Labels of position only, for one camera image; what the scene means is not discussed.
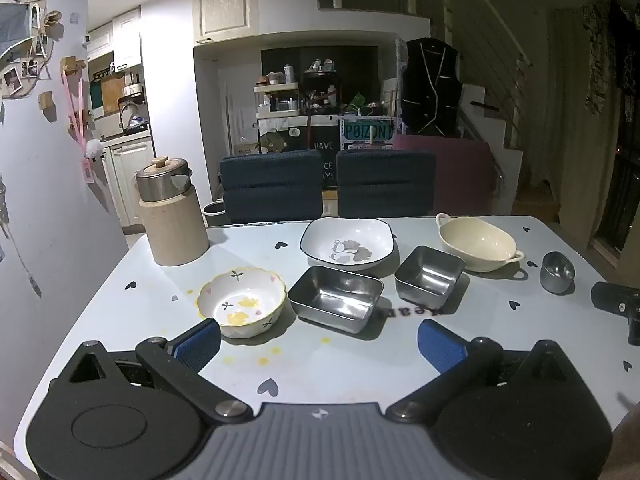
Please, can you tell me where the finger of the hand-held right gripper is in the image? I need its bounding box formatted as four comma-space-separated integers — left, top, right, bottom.
591, 282, 640, 346

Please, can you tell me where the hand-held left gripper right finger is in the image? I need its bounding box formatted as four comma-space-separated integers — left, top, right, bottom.
385, 321, 586, 423

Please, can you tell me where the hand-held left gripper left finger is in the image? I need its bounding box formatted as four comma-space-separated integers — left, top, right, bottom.
50, 319, 253, 423

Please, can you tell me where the floral ceramic bowl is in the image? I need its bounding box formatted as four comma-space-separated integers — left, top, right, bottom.
196, 267, 288, 338

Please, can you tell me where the small stainless steel container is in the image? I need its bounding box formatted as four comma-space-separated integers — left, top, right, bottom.
394, 245, 467, 311

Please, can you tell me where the cream bowl with handles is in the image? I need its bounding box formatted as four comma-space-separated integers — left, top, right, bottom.
436, 213, 527, 273

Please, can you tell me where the large stainless steel container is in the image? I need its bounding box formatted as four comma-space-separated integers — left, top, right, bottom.
287, 266, 385, 335

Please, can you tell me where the white square plate black rim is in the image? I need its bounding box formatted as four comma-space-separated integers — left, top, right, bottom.
299, 217, 396, 273

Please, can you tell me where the person's right forearm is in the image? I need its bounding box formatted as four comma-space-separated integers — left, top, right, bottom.
611, 400, 640, 480

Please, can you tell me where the stainless steel cup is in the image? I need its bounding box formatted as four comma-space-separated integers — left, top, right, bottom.
539, 251, 576, 295

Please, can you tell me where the beige kettle with steel lid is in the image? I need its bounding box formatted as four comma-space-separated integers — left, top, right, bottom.
135, 156, 210, 267

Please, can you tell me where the grey trash bin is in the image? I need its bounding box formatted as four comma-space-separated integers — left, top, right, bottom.
202, 201, 229, 228

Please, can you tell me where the dark blue chair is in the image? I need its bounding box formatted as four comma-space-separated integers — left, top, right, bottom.
219, 149, 324, 224
336, 149, 437, 218

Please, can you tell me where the maroon chair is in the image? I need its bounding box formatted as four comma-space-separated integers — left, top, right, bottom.
392, 135, 494, 217

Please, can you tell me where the white kitchen base cabinet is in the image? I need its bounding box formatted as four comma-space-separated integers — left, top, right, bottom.
102, 135, 157, 235

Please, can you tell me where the black lettered sign board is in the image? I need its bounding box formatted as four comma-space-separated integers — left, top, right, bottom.
306, 115, 341, 191

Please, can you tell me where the teal sign plate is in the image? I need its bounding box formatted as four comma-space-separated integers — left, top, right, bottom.
343, 121, 394, 148

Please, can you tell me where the kitchen faucet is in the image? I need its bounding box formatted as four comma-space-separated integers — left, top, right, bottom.
118, 102, 139, 134

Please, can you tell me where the dark floral curtain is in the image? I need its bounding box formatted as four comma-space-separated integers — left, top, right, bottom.
582, 0, 640, 122

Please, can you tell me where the white storage cart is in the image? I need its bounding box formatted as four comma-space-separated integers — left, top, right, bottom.
253, 82, 301, 122

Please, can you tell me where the black vest with white trim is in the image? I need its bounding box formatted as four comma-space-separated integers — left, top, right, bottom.
401, 37, 463, 136

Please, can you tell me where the staircase railing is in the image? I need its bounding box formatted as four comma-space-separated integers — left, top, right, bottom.
447, 0, 532, 153

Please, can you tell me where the white overhead cabinet door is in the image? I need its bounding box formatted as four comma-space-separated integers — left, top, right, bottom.
192, 0, 259, 43

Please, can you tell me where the hanging wall tag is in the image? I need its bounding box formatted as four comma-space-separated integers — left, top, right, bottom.
20, 259, 44, 300

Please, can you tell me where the pink hanging strap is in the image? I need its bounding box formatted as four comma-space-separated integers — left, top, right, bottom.
62, 71, 95, 186

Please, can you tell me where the white kitchen wall cabinet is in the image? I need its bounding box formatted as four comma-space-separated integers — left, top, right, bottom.
86, 7, 143, 71

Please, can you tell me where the wall photo collage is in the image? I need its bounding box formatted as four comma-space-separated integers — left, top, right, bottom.
0, 0, 65, 102

